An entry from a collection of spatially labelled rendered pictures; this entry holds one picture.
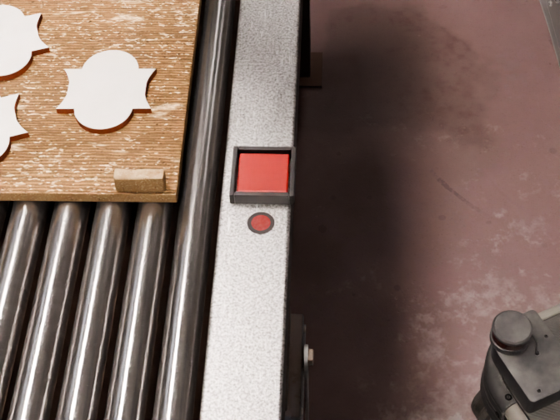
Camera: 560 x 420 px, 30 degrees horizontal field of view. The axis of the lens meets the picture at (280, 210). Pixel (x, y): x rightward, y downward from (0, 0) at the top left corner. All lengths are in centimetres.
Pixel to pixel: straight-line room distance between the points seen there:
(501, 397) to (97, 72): 93
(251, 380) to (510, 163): 149
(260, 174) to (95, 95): 24
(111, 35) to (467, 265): 114
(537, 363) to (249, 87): 79
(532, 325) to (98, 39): 90
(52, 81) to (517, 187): 136
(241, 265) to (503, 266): 121
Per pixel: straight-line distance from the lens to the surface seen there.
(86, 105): 132
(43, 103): 135
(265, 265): 118
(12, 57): 140
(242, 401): 109
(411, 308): 223
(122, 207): 124
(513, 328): 185
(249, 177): 124
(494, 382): 189
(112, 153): 127
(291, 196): 121
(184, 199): 124
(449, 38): 277
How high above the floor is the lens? 188
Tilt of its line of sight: 52 degrees down
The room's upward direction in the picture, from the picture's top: 3 degrees counter-clockwise
